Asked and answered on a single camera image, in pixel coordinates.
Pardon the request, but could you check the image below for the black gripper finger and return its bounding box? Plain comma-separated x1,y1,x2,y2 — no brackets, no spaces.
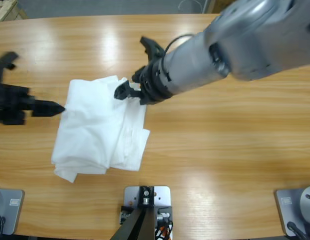
113,80,142,101
26,98,66,118

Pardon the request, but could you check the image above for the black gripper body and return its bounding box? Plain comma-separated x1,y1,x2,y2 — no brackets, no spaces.
0,82,34,126
131,59,173,106

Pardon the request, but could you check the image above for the white t-shirt with black logo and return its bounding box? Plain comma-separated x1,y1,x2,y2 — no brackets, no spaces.
51,74,132,176

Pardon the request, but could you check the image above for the wooden pallet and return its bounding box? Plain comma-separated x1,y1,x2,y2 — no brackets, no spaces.
0,0,28,23

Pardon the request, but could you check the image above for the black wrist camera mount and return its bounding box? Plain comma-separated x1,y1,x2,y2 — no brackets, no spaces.
0,51,20,84
140,36,165,63

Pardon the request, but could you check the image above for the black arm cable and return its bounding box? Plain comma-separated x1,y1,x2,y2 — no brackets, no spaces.
165,34,195,55

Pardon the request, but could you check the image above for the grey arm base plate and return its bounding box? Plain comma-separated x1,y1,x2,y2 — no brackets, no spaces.
0,188,25,235
274,187,310,237

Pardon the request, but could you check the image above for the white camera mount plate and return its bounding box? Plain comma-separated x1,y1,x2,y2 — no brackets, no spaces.
123,185,172,208

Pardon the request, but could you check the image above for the black mount clamp bracket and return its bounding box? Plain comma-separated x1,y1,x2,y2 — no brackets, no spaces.
119,204,174,240

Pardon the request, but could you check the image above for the dark camera mount post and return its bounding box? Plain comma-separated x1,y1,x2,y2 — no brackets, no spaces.
112,185,156,240

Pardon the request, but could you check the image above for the orange cable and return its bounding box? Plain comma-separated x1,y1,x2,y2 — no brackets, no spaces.
154,223,173,240

